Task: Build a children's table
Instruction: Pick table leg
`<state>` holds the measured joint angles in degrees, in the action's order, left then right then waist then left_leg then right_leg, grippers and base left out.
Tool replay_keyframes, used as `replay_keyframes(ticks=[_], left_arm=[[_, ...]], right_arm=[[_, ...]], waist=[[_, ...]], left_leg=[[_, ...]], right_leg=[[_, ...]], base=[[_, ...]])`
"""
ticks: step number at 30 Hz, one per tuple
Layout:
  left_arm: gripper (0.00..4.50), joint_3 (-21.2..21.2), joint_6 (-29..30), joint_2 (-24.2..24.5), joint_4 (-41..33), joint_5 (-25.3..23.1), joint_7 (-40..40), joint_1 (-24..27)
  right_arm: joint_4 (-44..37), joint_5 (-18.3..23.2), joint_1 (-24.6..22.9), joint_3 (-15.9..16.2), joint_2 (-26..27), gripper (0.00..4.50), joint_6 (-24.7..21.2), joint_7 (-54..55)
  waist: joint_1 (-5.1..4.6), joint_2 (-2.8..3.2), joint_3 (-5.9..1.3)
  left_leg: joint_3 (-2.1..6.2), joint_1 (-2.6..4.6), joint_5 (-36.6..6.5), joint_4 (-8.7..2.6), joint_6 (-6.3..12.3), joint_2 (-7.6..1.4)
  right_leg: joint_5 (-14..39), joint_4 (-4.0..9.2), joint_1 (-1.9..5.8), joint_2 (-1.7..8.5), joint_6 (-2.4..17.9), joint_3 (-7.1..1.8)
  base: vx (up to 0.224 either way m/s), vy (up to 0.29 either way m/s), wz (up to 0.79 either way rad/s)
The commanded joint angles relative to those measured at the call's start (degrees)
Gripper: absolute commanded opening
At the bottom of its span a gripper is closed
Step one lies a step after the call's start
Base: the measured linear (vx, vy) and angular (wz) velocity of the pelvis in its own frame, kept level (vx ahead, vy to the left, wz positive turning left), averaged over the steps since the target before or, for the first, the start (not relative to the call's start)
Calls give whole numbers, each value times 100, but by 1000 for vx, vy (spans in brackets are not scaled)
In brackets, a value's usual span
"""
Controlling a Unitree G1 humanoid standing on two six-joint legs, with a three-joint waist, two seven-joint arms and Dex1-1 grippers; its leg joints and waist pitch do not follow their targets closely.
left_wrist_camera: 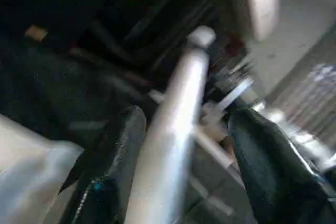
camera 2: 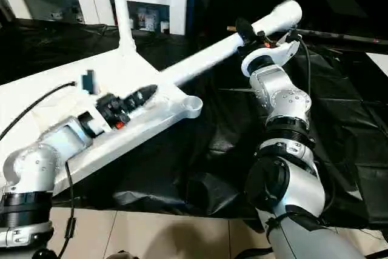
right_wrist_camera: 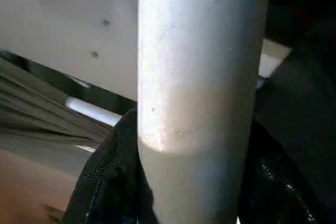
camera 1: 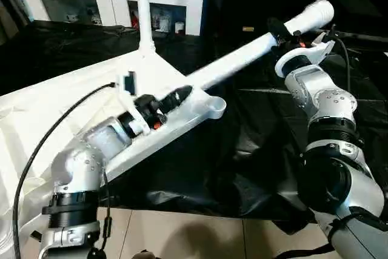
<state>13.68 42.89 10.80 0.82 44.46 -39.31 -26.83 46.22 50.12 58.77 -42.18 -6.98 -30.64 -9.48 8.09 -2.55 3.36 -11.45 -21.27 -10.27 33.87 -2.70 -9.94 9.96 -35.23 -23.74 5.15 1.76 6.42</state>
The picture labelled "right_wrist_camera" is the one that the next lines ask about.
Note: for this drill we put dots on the white plastic table leg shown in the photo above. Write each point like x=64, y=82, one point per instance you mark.
x=92, y=111
x=197, y=77

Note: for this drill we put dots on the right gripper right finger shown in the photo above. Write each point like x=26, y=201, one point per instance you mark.
x=275, y=195

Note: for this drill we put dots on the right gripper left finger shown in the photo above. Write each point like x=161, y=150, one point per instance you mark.
x=110, y=182

